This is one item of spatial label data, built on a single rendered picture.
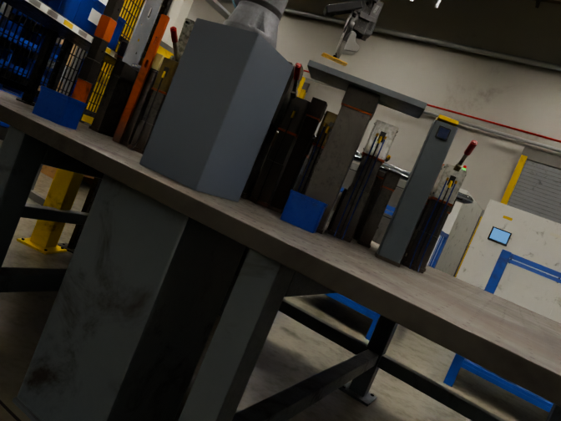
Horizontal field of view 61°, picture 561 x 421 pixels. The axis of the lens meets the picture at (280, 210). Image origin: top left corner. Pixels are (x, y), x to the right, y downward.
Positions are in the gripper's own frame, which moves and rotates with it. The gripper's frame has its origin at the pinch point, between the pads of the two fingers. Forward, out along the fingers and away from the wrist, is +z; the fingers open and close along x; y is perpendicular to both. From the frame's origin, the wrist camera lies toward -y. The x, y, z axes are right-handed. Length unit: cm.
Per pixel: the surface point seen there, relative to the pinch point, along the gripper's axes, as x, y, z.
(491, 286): 134, 163, 53
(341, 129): -7.6, 9.1, 21.6
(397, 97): -13.9, 19.7, 7.8
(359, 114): -8.5, 12.3, 15.5
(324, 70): -7.9, -2.4, 8.0
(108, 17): 36, -79, 12
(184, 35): 30, -51, 8
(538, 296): 609, 549, 54
